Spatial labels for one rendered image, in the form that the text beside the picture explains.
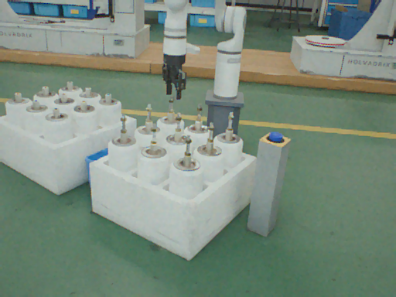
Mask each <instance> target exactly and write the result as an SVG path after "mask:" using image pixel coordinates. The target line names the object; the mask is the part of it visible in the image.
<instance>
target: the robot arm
mask: <svg viewBox="0 0 396 297"><path fill-rule="evenodd" d="M225 1H226V0H216V6H215V24H216V27H217V31H218V32H228V33H233V34H234V38H232V39H231V40H228V41H224V42H222V43H218V45H217V63H216V70H215V78H214V86H213V96H214V97H215V98H220V99H223V100H233V99H235V98H237V87H238V81H239V76H240V65H241V53H242V48H243V38H244V30H245V23H246V17H247V13H246V10H245V8H242V7H230V6H226V5H225ZM164 2H165V5H166V7H168V10H167V19H166V20H165V27H164V44H163V62H164V63H163V64H162V80H163V81H165V85H166V95H171V94H172V84H174V86H175V101H181V90H185V89H186V79H187V73H184V72H183V70H182V65H183V64H184V63H185V62H186V52H188V53H192V54H200V48H199V47H197V46H194V45H192V44H190V43H186V19H187V12H188V7H189V0H164ZM165 74H166V75H165ZM176 80H178V81H176ZM177 84H178V86H177ZM182 84H183V85H182Z"/></svg>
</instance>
